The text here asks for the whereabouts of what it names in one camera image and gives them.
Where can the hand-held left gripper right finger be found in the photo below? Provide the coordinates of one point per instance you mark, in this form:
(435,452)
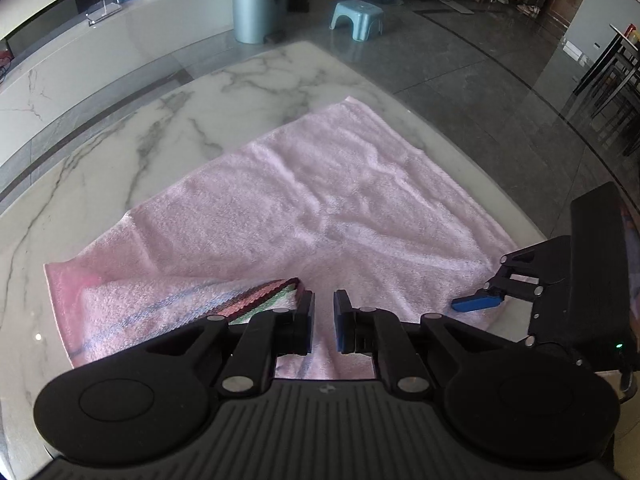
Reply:
(342,322)

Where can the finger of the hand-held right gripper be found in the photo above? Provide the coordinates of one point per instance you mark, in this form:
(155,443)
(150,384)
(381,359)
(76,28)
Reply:
(535,255)
(475,303)

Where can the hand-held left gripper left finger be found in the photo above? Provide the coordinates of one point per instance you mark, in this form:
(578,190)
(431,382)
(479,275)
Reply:
(306,327)

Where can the pink towel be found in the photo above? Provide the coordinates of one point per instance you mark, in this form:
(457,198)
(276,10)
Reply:
(300,195)

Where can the black dining chair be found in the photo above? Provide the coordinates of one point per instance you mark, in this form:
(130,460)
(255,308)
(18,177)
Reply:
(605,85)

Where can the blue plastic stool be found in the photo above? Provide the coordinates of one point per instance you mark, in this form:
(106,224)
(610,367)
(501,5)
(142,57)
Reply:
(356,15)

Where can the grey metal trash can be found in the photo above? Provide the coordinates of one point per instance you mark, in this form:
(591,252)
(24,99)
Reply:
(257,5)

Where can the white marble tv console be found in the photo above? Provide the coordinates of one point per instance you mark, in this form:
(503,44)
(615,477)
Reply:
(75,85)

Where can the clear acrylic stand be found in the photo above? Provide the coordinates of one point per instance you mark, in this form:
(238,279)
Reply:
(107,12)

